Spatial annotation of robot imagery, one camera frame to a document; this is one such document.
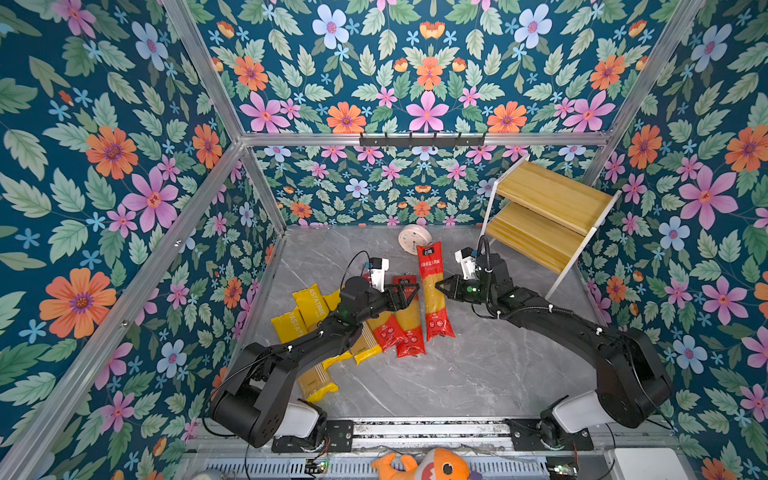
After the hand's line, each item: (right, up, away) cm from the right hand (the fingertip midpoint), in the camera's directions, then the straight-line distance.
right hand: (436, 282), depth 83 cm
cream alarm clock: (-6, +14, +23) cm, 28 cm away
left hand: (-6, +1, -4) cm, 7 cm away
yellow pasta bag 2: (-45, -14, +9) cm, 48 cm away
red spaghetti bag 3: (-14, -16, +6) cm, 22 cm away
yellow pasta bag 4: (-33, -27, -2) cm, 43 cm away
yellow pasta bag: (-40, -9, +13) cm, 43 cm away
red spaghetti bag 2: (-8, -15, +8) cm, 19 cm away
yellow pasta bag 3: (-20, -20, +4) cm, 29 cm away
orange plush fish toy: (-1, -37, -20) cm, 42 cm away
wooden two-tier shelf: (+29, +18, -4) cm, 35 cm away
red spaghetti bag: (-1, +3, +3) cm, 4 cm away
